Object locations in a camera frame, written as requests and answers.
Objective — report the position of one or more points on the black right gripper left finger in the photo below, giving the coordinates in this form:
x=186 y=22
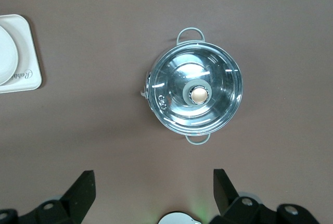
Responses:
x=78 y=195

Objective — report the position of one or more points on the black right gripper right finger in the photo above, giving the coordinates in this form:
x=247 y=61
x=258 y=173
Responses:
x=226 y=195

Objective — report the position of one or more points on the round cream plate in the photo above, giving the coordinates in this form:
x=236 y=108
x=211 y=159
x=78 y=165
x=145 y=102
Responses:
x=6 y=57

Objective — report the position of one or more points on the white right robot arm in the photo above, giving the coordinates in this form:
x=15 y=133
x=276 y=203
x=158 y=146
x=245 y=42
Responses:
x=177 y=218

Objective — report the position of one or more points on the cream rabbit print tray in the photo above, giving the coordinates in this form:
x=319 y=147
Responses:
x=28 y=60

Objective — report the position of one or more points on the brown table cover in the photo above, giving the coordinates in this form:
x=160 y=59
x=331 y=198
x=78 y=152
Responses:
x=78 y=130

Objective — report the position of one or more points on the glass pot lid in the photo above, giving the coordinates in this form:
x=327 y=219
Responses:
x=177 y=104

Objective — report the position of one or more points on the steel electric cooking pot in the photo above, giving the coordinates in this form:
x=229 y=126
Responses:
x=193 y=32

